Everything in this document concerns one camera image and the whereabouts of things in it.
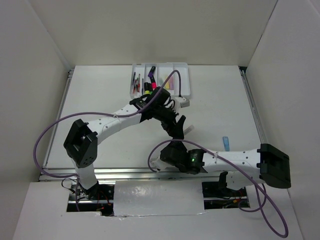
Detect orange pastel long highlighter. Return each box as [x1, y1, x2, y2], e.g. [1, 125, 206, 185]
[183, 125, 195, 135]

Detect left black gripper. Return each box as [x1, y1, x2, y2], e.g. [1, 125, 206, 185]
[153, 104, 186, 140]

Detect black purple-capped highlighter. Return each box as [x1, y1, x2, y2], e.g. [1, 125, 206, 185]
[148, 66, 156, 78]

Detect blue pastel highlighter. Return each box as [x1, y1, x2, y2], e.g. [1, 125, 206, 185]
[222, 136, 230, 152]

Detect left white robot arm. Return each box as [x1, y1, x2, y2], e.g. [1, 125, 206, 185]
[63, 87, 190, 200]

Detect purple gel pen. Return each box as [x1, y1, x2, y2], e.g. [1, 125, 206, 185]
[131, 72, 136, 86]

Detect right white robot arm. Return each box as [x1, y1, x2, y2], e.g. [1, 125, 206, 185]
[152, 141, 292, 196]

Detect white foil cover panel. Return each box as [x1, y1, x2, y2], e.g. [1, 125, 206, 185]
[113, 180, 205, 217]

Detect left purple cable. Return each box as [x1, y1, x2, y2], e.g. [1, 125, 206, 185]
[33, 70, 182, 213]

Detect black pink-capped highlighter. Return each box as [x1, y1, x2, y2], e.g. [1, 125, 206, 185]
[150, 75, 157, 90]

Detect white divided plastic tray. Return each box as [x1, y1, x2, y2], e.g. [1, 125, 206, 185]
[129, 62, 191, 99]

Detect black yellow-capped highlighter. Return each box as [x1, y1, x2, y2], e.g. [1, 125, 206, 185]
[143, 82, 150, 95]

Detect pink pastel highlighter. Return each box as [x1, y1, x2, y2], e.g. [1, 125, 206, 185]
[168, 76, 174, 90]

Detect purple cable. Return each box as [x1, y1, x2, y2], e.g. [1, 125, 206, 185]
[33, 70, 182, 213]
[147, 139, 289, 238]

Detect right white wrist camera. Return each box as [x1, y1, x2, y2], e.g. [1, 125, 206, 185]
[150, 157, 171, 172]

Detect aluminium table frame rails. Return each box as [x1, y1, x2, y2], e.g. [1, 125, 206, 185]
[38, 66, 278, 182]

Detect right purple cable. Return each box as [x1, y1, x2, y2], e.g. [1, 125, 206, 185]
[147, 139, 289, 238]

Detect red gel pen with grip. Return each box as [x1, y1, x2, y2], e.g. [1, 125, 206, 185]
[132, 83, 138, 95]

